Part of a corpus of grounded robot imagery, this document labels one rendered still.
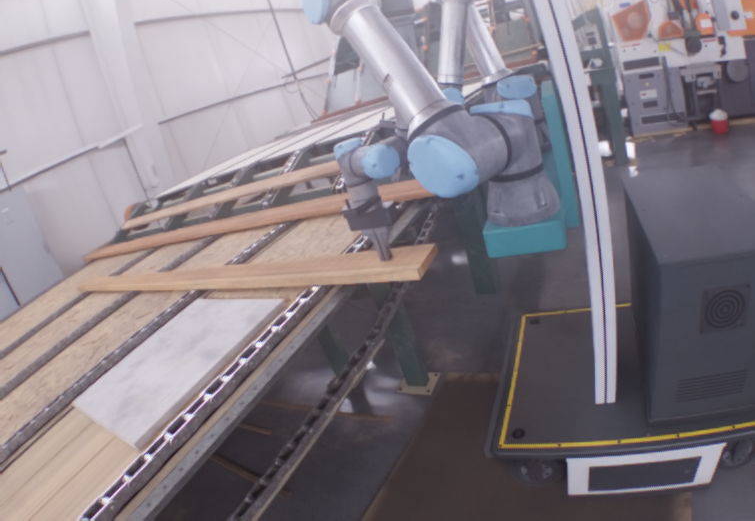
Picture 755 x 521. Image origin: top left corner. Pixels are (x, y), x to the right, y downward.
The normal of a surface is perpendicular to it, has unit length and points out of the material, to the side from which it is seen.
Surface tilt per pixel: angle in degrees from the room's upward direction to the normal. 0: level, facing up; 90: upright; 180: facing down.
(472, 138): 62
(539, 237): 90
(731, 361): 90
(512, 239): 90
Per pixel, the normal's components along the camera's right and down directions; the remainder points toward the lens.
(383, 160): 0.52, 0.14
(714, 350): -0.37, 0.44
